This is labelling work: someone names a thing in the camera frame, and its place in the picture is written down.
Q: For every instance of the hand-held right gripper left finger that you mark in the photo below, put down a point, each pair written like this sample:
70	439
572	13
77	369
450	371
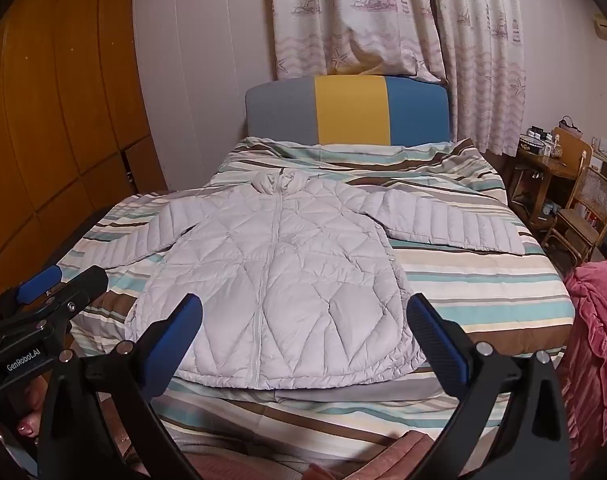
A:
181	332

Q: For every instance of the wooden side table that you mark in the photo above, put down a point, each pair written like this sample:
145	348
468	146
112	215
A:
538	175

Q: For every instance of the wall air conditioner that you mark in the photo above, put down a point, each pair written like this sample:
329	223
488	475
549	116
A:
606	27

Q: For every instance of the round black white tin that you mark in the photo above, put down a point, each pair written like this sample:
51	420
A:
529	143

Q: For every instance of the striped bed cover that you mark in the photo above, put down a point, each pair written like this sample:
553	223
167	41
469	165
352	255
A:
483	280

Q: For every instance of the wooden wardrobe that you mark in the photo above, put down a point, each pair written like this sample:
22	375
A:
58	110

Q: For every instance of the pink ruffled blanket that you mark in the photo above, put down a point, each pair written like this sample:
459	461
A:
596	340

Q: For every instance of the person's left hand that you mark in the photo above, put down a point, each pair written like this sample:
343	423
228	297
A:
33	402

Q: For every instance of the light grey quilted jacket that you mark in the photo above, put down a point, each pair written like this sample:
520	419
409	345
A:
283	270

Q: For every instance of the black bed frame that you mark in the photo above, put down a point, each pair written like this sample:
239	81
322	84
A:
91	220

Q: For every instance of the grey yellow blue headboard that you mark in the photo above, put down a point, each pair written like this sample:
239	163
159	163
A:
348	110

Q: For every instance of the ship print curtain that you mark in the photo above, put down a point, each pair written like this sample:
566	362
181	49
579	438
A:
343	15
483	60

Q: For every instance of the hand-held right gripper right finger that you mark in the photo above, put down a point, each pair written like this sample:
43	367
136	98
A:
436	340

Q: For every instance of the wooden rattan chair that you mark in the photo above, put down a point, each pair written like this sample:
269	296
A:
591	200

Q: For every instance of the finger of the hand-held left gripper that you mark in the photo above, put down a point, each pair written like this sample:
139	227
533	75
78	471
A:
38	282
78	292

